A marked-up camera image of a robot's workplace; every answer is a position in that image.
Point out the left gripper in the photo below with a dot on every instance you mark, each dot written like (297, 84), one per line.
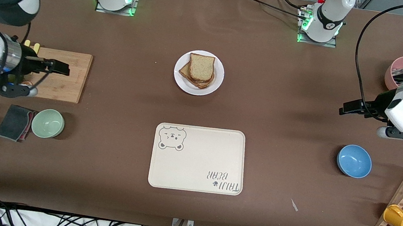
(380, 102)

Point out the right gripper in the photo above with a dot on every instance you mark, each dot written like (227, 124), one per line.
(26, 63)

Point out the brown bread slice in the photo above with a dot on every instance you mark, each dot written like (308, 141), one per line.
(183, 72)
(201, 67)

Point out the white round plate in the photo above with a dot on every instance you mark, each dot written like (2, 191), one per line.
(219, 63)

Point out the wooden cutting board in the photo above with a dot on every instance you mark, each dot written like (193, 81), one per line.
(69, 80)

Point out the yellow plastic fork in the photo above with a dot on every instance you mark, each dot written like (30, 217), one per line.
(36, 46)

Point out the yellow plastic knife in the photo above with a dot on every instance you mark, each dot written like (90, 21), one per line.
(27, 43)

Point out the blue bowl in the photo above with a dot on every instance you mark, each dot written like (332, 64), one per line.
(354, 161)

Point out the mint green bowl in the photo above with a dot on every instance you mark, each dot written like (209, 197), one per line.
(48, 123)

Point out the pink cloth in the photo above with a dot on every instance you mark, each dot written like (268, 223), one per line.
(30, 123)

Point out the dark grey cloth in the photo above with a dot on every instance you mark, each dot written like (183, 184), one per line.
(13, 122)

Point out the cream tray with bear print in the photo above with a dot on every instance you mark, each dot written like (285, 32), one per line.
(199, 159)

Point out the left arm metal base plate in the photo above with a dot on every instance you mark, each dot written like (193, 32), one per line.
(331, 44)

